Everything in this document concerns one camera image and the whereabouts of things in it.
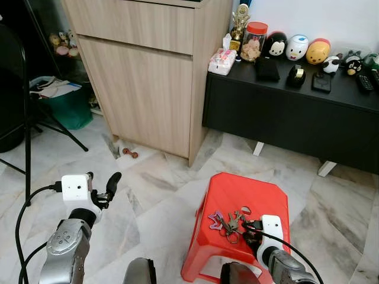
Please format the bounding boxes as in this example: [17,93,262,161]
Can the small black white figure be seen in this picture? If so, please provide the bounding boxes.
[343,52,363,76]

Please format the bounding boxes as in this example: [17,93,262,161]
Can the gold trophy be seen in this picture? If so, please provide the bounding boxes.
[230,3,250,53]

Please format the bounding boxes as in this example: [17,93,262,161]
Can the black low sideboard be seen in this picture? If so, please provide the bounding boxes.
[203,56,379,177]

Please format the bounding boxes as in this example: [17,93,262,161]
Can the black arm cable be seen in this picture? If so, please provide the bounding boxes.
[243,220,325,284]
[15,180,65,284]

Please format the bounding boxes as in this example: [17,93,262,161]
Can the white round plush toy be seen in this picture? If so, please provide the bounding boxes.
[286,34,310,62]

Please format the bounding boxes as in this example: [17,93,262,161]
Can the black mouse plush toy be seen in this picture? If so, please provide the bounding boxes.
[262,31,288,59]

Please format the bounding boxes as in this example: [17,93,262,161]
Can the black flat pouch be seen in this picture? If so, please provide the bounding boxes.
[312,72,333,93]

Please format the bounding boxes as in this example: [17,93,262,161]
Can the small panda figure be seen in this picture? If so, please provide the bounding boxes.
[323,55,342,75]

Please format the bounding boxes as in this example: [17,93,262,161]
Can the robot leg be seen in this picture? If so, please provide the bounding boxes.
[123,257,158,284]
[220,262,262,284]

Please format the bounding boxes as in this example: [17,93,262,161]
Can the light wooden cabinet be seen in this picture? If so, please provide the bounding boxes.
[62,0,235,166]

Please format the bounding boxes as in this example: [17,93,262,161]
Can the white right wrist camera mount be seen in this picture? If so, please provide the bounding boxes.
[256,214,285,267]

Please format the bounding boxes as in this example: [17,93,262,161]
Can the black tripod stand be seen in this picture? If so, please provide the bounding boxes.
[0,35,89,206]

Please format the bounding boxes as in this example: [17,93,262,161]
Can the robot left leg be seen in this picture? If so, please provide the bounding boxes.
[123,257,158,284]

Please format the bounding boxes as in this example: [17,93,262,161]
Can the white paper stack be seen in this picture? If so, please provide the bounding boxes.
[30,77,82,98]

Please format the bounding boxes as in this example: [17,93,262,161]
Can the robot right leg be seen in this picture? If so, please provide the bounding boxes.
[220,262,262,284]

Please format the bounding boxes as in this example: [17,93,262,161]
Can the silver keys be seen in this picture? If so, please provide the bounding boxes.
[222,212,249,243]

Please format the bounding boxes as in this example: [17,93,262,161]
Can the yellow bear plush toy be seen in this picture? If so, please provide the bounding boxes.
[306,38,331,65]

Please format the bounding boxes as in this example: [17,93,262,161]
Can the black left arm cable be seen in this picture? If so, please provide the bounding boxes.
[15,180,65,284]

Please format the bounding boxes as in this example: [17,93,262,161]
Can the green round object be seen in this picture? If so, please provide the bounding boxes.
[363,52,379,70]

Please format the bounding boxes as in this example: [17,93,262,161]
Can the black tape dispenser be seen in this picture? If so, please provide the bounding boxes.
[287,64,307,88]

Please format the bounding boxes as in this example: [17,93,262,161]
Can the green waste bin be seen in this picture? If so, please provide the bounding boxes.
[30,76,94,131]

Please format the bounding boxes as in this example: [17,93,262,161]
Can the clear jar with red lid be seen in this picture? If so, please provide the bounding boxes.
[240,22,268,63]

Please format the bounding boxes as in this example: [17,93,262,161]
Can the red plastic stool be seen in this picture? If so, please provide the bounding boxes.
[181,172,291,283]

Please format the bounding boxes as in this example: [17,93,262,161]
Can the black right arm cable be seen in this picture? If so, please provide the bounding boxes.
[243,220,325,284]

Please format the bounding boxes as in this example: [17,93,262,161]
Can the pink white tissue pack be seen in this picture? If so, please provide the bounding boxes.
[207,34,237,76]

